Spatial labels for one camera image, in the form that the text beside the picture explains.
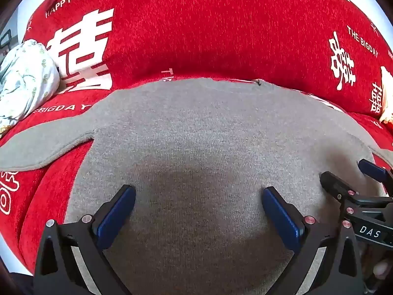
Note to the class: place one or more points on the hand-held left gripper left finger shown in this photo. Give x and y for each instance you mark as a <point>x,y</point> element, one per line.
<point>118,212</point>

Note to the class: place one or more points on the dark metal frame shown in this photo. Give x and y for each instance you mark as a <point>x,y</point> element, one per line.
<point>6,38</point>

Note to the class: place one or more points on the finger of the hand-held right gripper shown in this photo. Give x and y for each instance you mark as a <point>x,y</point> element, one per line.
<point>334,184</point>
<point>373,170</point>

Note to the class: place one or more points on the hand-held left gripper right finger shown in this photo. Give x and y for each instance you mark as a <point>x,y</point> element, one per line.
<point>281,218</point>

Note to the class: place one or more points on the white floral cloth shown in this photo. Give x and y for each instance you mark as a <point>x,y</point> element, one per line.
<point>27,76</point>

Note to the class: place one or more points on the grey knit sweater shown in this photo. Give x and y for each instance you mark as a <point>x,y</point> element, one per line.
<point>199,147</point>

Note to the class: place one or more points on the person's right hand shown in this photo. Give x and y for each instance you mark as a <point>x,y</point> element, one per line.
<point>382,269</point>

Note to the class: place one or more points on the red printed sofa cover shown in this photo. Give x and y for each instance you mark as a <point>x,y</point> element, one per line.
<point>199,37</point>

